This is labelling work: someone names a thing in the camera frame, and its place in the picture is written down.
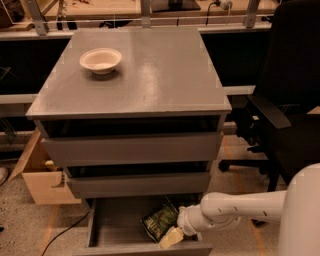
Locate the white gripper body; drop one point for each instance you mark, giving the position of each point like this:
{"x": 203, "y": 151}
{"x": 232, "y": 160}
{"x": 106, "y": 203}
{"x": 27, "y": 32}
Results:
{"x": 184, "y": 220}

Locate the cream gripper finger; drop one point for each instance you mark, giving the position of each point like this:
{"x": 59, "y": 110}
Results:
{"x": 173, "y": 236}

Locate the green jalapeno chip bag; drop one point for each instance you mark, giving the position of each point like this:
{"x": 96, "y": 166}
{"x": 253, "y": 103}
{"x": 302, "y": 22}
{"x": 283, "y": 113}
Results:
{"x": 160, "y": 221}

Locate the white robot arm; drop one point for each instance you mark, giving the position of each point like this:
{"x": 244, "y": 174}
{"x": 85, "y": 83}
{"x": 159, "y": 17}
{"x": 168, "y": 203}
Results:
{"x": 296, "y": 209}

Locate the grey open bottom drawer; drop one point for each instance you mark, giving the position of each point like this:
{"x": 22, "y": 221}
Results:
{"x": 115, "y": 229}

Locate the grey middle drawer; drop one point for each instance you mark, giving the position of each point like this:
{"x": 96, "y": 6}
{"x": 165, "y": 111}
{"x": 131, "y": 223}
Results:
{"x": 139, "y": 185}

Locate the grey top drawer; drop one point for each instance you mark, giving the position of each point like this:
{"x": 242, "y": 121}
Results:
{"x": 85, "y": 151}

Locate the grey drawer cabinet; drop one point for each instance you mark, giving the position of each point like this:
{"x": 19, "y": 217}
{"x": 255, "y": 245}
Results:
{"x": 165, "y": 84}

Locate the black office chair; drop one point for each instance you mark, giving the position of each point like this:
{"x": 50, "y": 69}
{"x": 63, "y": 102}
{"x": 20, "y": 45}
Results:
{"x": 277, "y": 119}

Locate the cardboard box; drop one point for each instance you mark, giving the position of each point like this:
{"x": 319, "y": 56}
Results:
{"x": 44, "y": 180}

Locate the white paper bowl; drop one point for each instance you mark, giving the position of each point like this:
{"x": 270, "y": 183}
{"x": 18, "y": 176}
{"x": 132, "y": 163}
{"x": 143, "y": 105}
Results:
{"x": 101, "y": 61}

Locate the black monitor stand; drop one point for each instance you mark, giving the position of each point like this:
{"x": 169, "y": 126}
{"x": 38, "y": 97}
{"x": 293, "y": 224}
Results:
{"x": 174, "y": 5}

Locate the white power adapter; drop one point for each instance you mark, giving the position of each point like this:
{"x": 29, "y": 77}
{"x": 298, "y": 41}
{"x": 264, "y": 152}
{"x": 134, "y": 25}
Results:
{"x": 225, "y": 4}

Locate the metal frame workbench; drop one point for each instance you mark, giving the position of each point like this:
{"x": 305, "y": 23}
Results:
{"x": 40, "y": 19}

